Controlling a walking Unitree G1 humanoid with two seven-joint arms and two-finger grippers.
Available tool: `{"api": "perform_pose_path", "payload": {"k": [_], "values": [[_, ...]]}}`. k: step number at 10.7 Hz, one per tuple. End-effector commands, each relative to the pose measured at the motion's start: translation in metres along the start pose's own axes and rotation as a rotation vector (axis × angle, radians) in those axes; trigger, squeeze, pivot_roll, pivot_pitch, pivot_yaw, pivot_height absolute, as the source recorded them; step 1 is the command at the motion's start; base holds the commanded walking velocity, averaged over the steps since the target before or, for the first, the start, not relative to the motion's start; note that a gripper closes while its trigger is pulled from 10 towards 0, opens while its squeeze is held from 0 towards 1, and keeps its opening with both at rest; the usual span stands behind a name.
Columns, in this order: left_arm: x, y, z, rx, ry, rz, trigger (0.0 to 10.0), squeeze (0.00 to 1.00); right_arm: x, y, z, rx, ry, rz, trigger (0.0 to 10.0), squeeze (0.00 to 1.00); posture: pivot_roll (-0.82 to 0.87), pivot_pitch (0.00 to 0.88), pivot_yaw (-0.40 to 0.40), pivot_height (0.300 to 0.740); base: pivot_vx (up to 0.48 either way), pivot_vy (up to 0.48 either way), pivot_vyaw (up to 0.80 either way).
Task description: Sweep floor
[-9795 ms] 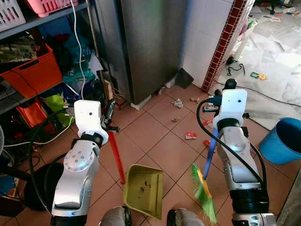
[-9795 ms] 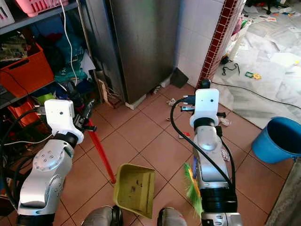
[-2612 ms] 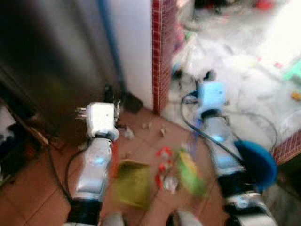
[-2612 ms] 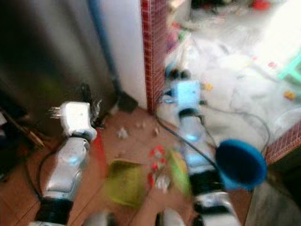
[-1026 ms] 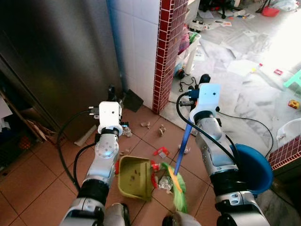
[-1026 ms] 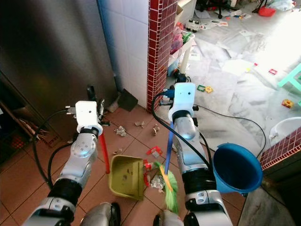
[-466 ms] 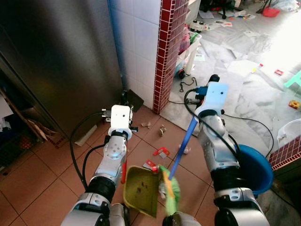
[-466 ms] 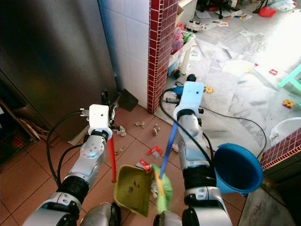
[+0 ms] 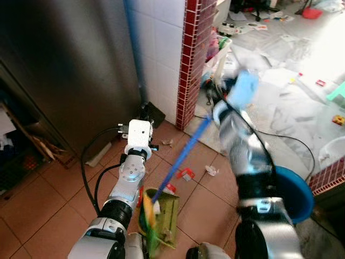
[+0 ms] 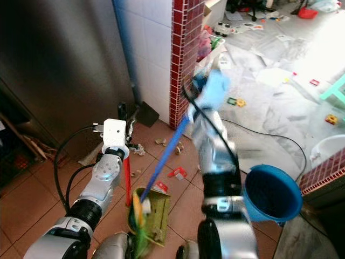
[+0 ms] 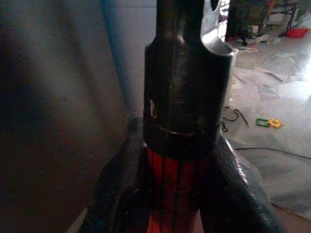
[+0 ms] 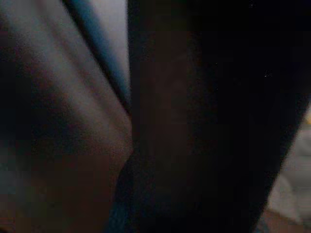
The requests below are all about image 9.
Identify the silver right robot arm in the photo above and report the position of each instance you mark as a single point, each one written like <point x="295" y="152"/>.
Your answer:
<point x="248" y="156"/>

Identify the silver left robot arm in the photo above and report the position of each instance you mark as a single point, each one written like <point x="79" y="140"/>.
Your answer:
<point x="129" y="175"/>

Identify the small brown paper scrap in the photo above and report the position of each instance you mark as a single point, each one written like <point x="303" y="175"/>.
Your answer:
<point x="167" y="143"/>

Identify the red litter scrap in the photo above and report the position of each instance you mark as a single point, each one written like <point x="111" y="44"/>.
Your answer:
<point x="186" y="174"/>

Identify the crumpled white paper scrap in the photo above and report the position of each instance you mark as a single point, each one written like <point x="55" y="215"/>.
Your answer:
<point x="212" y="170"/>

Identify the stainless steel fridge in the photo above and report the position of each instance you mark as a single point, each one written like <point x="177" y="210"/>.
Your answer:
<point x="64" y="65"/>

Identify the small red white card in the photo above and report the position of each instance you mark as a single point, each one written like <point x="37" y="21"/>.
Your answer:
<point x="321" y="83"/>

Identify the yellow toy block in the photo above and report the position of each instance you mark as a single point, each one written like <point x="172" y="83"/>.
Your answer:
<point x="338" y="120"/>

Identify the red plastic tub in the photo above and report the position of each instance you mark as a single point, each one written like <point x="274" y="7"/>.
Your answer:
<point x="311" y="13"/>

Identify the blue plastic basin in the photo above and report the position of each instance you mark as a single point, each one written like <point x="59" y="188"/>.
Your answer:
<point x="296" y="197"/>

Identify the dark plastic crate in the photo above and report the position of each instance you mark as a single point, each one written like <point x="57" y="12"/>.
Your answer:
<point x="19" y="162"/>

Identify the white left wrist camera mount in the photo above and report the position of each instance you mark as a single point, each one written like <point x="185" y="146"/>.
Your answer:
<point x="138" y="134"/>

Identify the pale right wrist camera mount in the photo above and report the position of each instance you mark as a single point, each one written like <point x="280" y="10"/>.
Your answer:
<point x="245" y="89"/>

